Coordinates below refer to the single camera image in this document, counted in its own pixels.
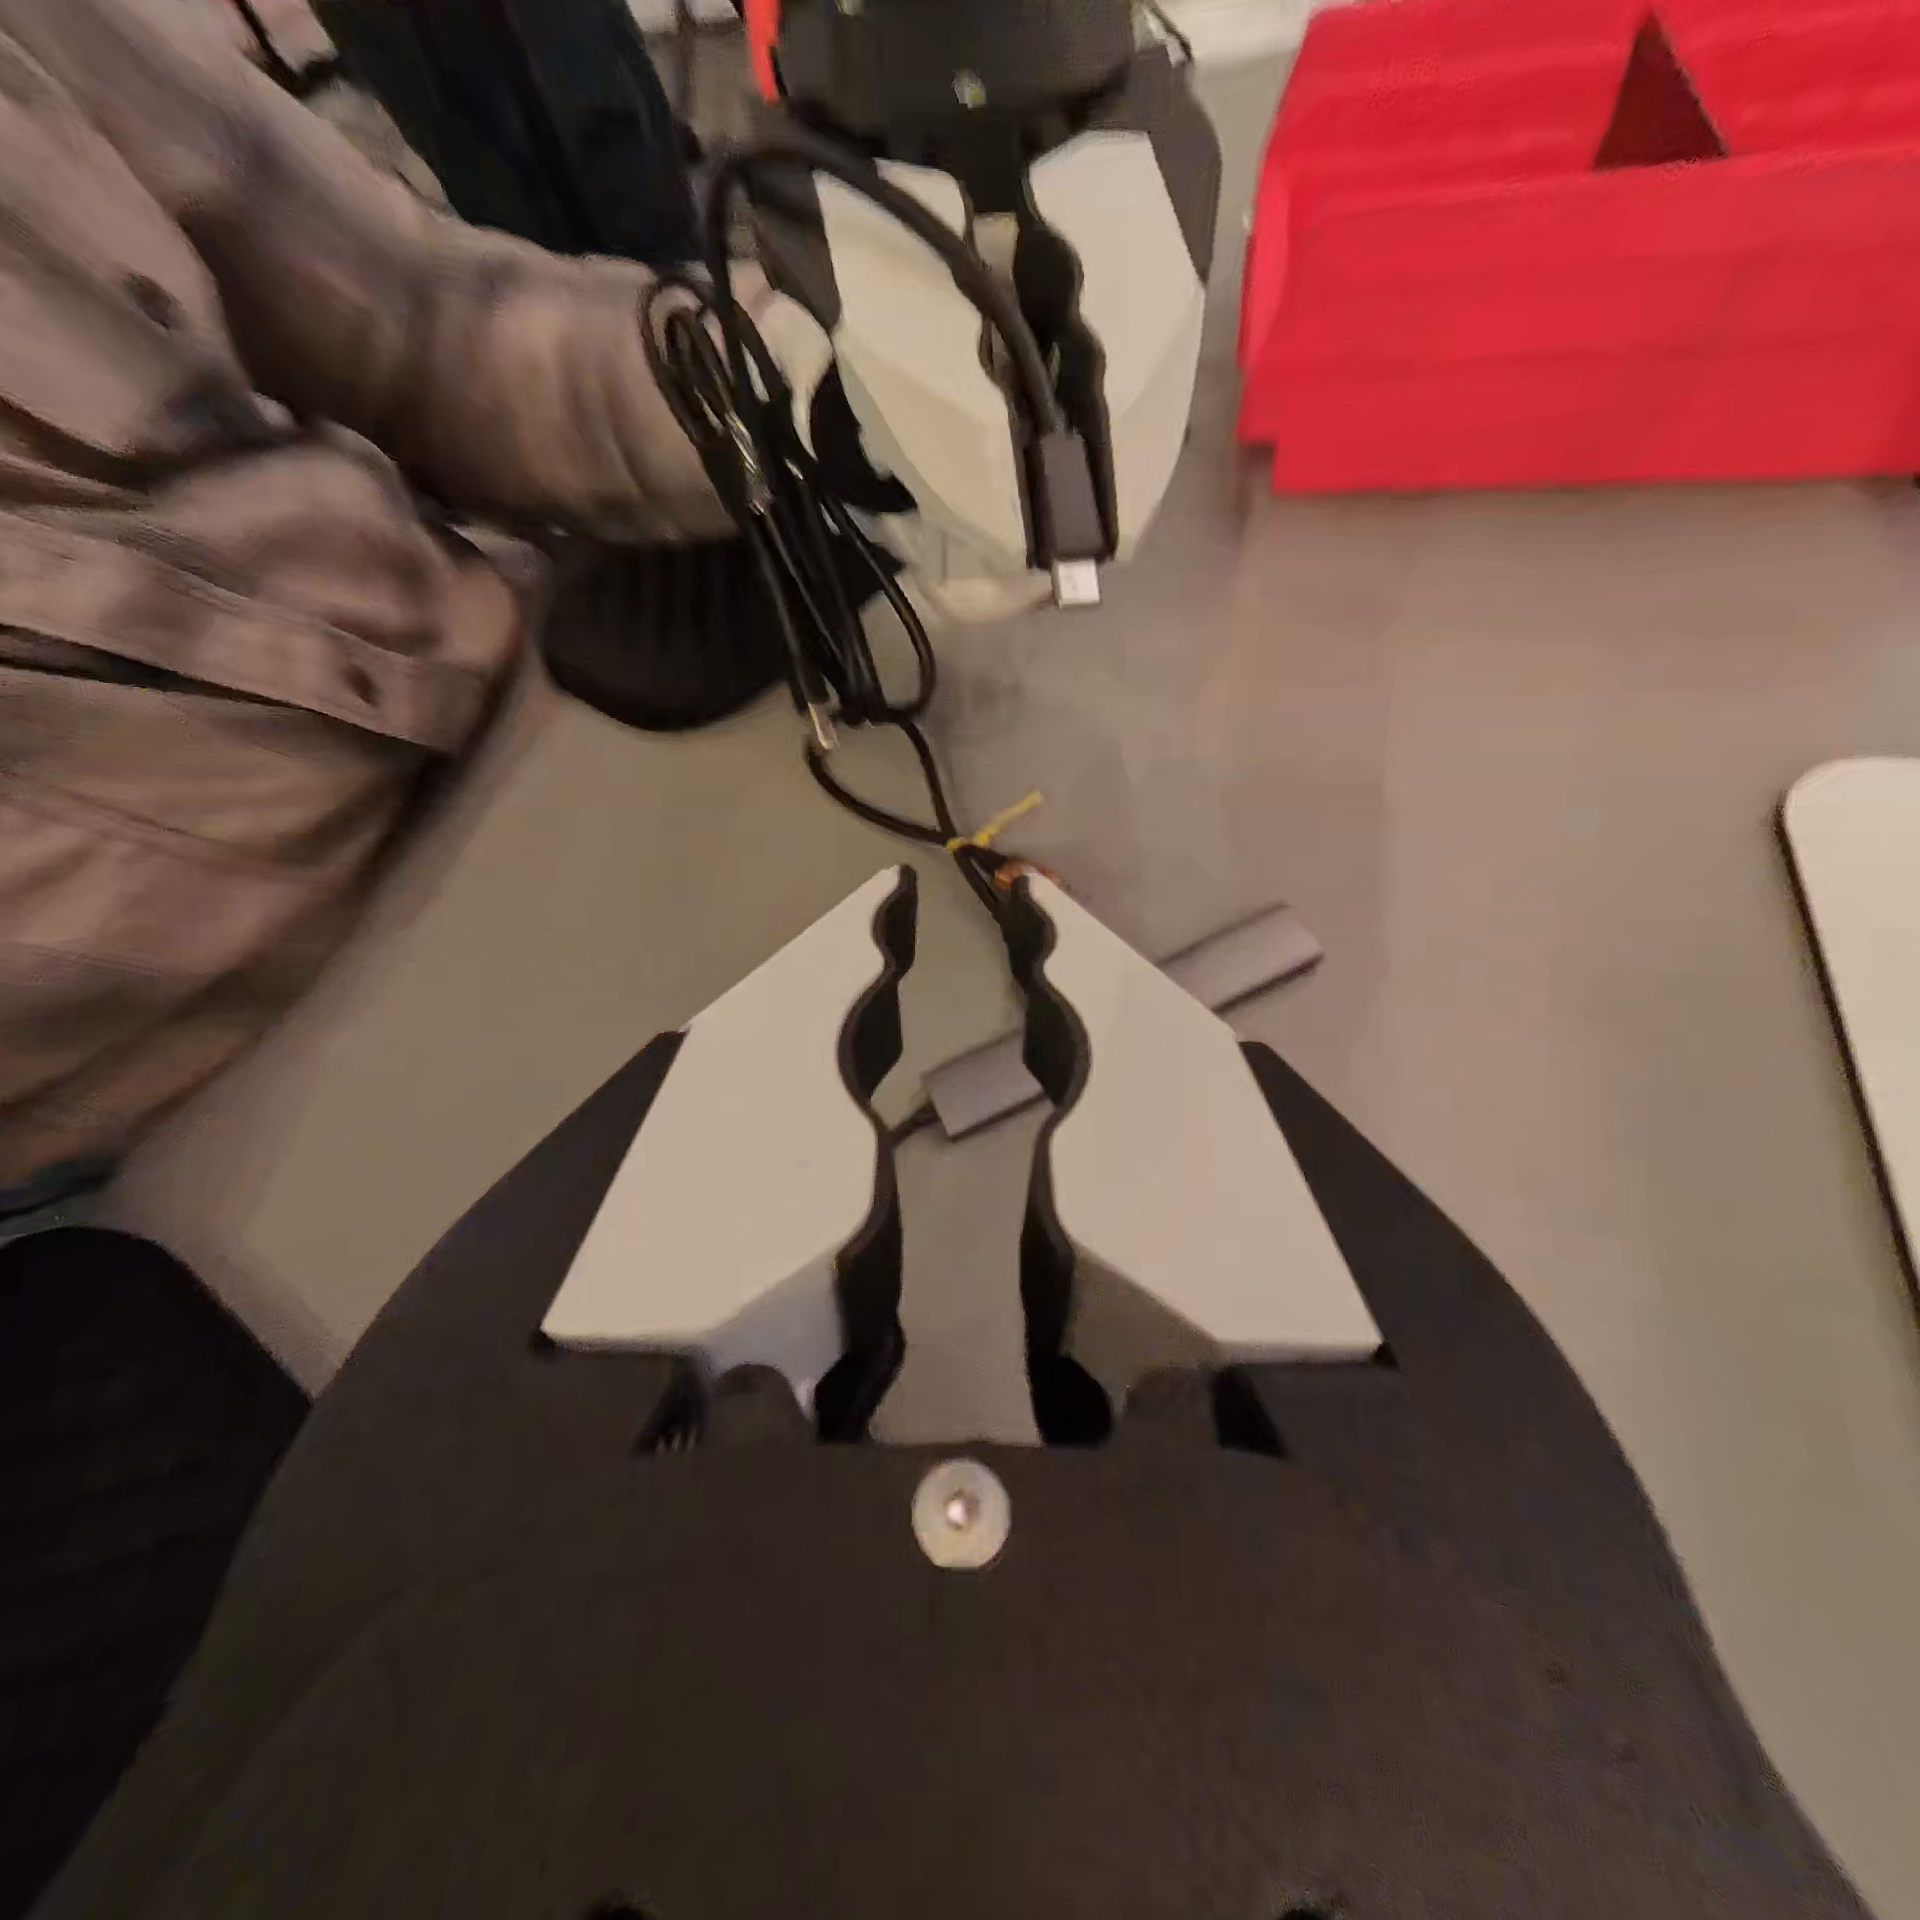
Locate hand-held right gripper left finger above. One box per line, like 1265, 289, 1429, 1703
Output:
536, 865, 920, 1445

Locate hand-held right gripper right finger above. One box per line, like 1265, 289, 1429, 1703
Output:
1009, 872, 1386, 1449

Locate black usb cable with strap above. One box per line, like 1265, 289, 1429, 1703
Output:
639, 131, 1122, 756

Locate white stand base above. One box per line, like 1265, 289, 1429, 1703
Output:
1776, 758, 1920, 1315

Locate grey usb hub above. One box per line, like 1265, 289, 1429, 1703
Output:
920, 903, 1328, 1143

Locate red plastic bin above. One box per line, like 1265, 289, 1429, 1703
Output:
1238, 0, 1920, 500

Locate black mesh wrist rest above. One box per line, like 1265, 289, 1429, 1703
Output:
540, 532, 799, 736

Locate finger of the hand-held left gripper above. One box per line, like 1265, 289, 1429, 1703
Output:
811, 158, 1053, 586
1017, 130, 1214, 569

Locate yellow twist tie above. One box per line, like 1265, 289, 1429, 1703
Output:
943, 791, 1047, 861

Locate black cable with orange plugs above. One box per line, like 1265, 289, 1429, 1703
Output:
805, 743, 1061, 961

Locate person's plaid shirt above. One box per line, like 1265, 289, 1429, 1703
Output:
0, 0, 541, 1193

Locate person's left forearm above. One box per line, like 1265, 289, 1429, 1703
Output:
180, 194, 752, 549

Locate person's left hand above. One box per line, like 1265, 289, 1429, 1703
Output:
737, 289, 841, 459

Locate person's dark pants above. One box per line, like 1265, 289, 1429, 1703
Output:
0, 1227, 314, 1920

